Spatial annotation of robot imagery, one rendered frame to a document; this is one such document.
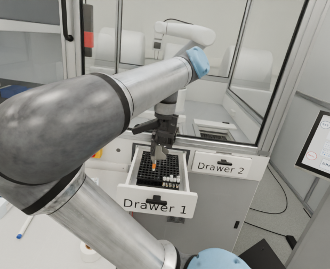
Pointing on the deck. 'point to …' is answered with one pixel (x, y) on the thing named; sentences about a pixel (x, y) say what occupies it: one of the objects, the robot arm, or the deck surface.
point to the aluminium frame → (272, 127)
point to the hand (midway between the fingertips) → (153, 159)
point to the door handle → (65, 22)
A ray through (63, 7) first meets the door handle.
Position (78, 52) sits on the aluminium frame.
